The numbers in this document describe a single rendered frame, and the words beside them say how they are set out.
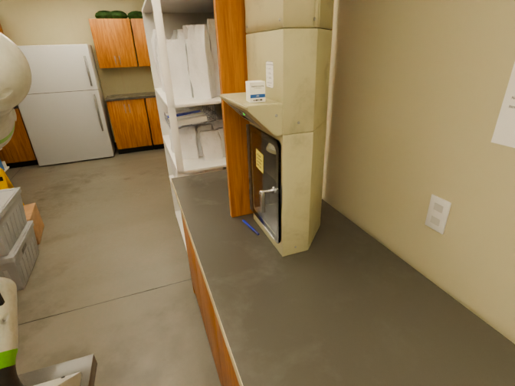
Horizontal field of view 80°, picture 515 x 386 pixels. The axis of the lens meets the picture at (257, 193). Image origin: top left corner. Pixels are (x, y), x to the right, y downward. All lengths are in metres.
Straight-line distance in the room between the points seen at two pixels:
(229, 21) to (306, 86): 0.44
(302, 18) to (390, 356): 0.93
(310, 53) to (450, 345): 0.89
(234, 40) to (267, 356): 1.07
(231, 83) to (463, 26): 0.76
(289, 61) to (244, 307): 0.75
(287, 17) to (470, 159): 0.65
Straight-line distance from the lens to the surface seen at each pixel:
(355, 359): 0.93
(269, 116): 0.97
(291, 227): 1.15
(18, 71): 0.51
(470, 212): 1.09
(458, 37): 1.08
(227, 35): 1.29
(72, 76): 5.83
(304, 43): 1.00
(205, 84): 2.21
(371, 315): 1.03
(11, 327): 0.87
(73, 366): 1.02
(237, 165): 1.38
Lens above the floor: 1.66
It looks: 25 degrees down
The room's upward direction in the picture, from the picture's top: 2 degrees counter-clockwise
